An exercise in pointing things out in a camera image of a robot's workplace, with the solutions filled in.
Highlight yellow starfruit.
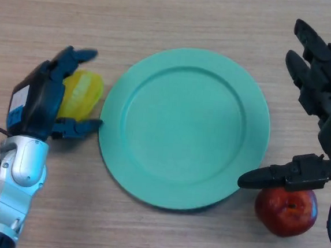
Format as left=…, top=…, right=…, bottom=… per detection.
left=56, top=67, right=106, bottom=124

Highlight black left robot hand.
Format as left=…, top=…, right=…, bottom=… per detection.
left=5, top=40, right=110, bottom=147

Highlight red apple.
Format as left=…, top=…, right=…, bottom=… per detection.
left=251, top=186, right=320, bottom=240

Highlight green round plate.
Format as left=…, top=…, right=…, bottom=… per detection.
left=91, top=40, right=277, bottom=219

